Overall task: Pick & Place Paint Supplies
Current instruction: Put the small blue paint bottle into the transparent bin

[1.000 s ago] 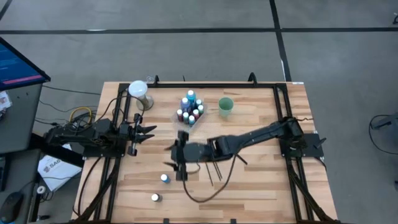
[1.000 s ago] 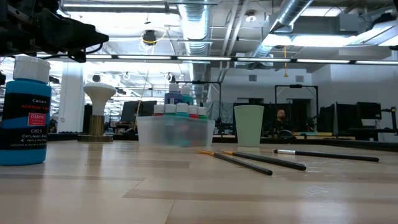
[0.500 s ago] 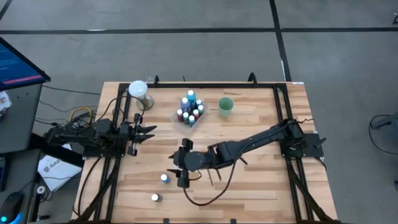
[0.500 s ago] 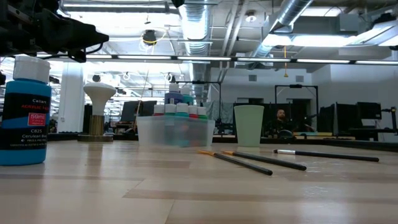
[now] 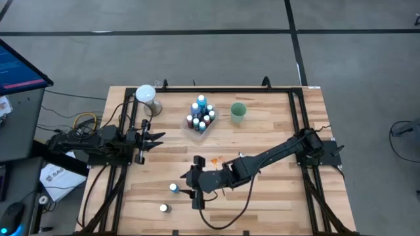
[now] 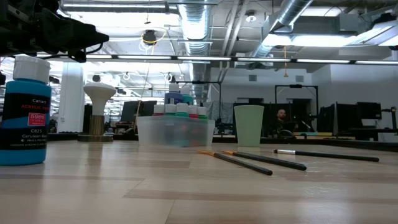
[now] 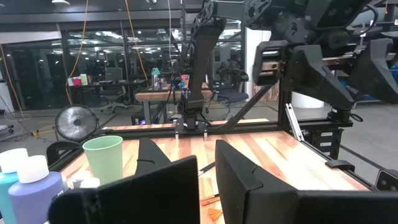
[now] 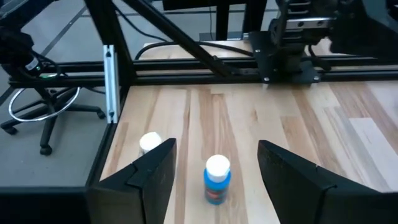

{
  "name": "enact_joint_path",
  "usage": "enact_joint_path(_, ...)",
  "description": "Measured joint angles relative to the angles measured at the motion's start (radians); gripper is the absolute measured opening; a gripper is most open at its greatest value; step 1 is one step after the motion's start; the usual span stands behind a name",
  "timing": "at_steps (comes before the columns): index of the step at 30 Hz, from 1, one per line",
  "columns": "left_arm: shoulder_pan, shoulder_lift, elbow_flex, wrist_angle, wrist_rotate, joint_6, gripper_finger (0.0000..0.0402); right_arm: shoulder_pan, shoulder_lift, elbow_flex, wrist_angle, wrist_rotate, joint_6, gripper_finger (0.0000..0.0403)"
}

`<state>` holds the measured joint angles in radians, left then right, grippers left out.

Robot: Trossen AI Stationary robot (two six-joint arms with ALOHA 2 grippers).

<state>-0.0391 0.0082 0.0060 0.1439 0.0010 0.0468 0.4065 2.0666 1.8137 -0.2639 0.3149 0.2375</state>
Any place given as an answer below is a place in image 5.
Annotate white printed cardboard box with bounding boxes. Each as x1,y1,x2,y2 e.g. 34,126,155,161
39,153,87,203

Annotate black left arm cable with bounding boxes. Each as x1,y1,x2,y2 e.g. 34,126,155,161
100,100,155,132

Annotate black floor cable loop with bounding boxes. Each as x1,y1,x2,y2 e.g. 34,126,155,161
389,120,420,164

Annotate yellow cable loop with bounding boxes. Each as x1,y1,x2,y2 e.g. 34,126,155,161
72,112,98,132

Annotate white mushroom lamp brass base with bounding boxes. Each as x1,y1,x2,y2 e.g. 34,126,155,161
135,84,163,118

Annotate black computer mouse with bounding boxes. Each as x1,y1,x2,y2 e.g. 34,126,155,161
0,201,26,236

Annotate pale green plastic cup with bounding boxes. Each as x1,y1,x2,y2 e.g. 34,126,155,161
229,102,247,125

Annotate papers on desk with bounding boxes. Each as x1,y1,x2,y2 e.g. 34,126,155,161
0,96,13,119

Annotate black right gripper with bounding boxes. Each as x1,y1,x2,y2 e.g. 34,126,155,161
178,155,230,210

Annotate large dark blue paint bottle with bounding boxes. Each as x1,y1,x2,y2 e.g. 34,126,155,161
190,102,203,121

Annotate thin black floor cable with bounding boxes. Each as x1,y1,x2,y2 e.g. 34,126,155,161
44,90,108,101

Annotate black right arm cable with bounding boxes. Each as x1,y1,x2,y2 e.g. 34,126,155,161
198,176,256,231

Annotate black desk bar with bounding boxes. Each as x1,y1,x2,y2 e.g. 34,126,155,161
31,140,89,176

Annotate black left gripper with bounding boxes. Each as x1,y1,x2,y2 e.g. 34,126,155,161
126,119,167,165

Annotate large light blue paint bottle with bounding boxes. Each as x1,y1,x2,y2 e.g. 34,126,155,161
196,94,208,114

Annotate computer monitor blue screen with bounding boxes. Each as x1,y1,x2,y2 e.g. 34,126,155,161
0,38,54,96

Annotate black aluminium table frame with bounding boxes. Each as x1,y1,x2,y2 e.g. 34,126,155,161
77,85,362,236

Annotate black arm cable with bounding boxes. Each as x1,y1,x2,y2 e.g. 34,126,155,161
100,100,155,132
198,176,256,231

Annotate clear plastic container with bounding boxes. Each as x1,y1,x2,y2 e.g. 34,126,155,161
179,106,220,143

